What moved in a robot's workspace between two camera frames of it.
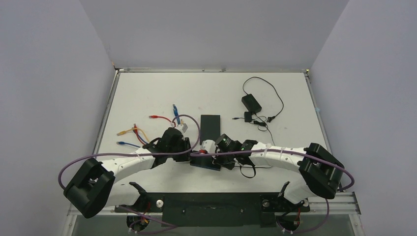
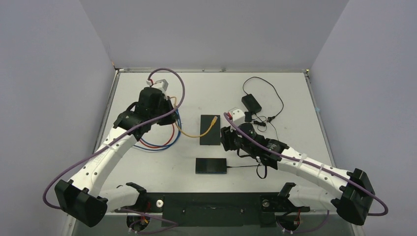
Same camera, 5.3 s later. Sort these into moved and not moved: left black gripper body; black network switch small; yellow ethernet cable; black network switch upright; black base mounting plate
Moved: yellow ethernet cable; left black gripper body; black network switch small
Not moved: black base mounting plate; black network switch upright
